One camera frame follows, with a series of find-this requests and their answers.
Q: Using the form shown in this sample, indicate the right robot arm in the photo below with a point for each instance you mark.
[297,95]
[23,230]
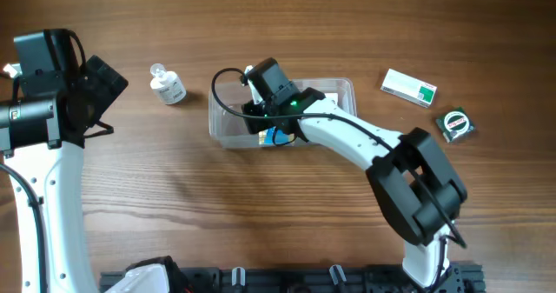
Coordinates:
[417,189]

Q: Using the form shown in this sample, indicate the blue yellow VapoDrops box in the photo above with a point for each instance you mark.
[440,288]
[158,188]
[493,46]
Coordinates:
[274,137]

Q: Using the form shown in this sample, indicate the white green medicine box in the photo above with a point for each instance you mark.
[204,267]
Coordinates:
[408,88]

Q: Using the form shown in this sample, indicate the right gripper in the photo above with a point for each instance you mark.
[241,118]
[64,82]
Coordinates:
[253,116]

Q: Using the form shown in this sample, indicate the clear plastic container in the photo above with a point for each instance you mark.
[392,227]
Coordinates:
[231,131]

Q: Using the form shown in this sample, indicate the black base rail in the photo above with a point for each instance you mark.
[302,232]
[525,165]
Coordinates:
[462,277]

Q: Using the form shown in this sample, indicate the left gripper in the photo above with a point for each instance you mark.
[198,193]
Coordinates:
[106,81]

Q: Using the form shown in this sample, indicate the dark green tape packet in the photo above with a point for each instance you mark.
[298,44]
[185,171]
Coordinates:
[455,124]

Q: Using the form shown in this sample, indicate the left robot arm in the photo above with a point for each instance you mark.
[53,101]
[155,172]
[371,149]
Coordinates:
[58,95]

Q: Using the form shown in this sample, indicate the small white plastic bottle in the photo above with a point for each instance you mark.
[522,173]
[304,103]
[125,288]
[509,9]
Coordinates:
[167,85]

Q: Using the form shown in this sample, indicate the white Hansaplast plaster box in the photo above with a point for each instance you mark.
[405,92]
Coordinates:
[333,97]

